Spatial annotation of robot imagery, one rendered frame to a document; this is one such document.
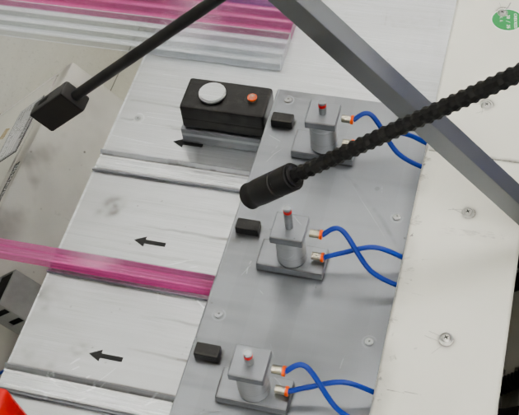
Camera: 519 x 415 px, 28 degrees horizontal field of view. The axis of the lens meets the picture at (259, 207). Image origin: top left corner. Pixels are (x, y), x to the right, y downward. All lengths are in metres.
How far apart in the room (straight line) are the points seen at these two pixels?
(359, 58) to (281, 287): 0.20
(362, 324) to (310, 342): 0.04
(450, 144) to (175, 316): 0.27
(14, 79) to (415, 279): 1.54
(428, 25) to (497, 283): 0.35
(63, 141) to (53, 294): 0.56
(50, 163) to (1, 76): 0.81
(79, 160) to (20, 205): 0.12
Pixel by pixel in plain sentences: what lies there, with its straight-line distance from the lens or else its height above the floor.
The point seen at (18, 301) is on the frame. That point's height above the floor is 0.66.
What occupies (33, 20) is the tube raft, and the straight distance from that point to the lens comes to 1.07.
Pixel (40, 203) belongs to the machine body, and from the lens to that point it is 1.35.
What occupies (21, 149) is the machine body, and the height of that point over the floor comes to 0.59.
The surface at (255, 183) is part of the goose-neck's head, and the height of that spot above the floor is 1.27.
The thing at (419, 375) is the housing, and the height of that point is 1.28.
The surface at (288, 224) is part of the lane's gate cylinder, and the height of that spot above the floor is 1.23.
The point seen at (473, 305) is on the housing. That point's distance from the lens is 0.73.
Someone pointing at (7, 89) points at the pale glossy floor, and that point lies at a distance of 2.16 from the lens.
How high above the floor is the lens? 1.72
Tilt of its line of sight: 44 degrees down
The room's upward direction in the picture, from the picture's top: 66 degrees clockwise
